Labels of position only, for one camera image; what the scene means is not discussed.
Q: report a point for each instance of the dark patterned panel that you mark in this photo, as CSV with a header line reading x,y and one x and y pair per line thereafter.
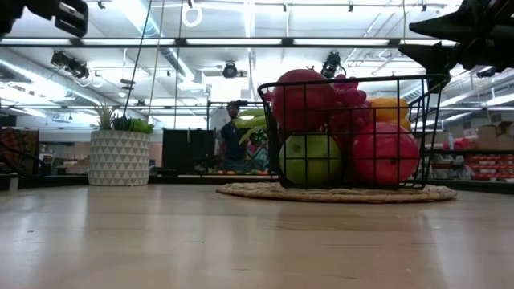
x,y
18,146

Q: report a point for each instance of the purple grape bunch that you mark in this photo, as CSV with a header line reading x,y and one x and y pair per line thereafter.
x,y
350,98

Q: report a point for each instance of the black ceiling speaker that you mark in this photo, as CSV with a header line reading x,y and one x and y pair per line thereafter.
x,y
486,74

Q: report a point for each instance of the black aluminium table frame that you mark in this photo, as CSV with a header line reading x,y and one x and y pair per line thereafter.
x,y
60,180

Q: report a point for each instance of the black cabinet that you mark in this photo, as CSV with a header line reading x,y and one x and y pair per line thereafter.
x,y
188,148

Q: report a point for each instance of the brown cardboard box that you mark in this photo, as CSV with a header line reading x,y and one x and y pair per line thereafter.
x,y
488,136

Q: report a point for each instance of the round woven placemat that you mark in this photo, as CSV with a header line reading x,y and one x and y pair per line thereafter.
x,y
249,192

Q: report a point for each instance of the yellow bell pepper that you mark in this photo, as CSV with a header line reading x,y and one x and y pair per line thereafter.
x,y
387,109

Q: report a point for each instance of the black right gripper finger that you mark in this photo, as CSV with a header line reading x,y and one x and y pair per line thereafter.
x,y
431,56
441,26

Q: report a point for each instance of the shelf with red bins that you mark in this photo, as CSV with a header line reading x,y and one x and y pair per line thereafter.
x,y
490,166

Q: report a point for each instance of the black ceiling spotlight cluster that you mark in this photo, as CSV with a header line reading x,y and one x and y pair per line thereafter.
x,y
74,67

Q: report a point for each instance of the colourful patterned box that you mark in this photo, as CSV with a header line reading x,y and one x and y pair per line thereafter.
x,y
259,154

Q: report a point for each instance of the black overhead light rail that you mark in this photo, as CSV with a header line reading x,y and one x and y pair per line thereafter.
x,y
287,41

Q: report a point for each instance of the succulent in white patterned pot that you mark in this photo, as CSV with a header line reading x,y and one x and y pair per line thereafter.
x,y
119,158

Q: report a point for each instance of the person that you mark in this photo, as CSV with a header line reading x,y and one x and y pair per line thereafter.
x,y
233,138

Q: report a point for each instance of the green pear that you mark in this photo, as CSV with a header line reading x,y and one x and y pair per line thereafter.
x,y
311,158

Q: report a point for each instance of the round red fruit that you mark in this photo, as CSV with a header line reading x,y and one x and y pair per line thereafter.
x,y
297,98

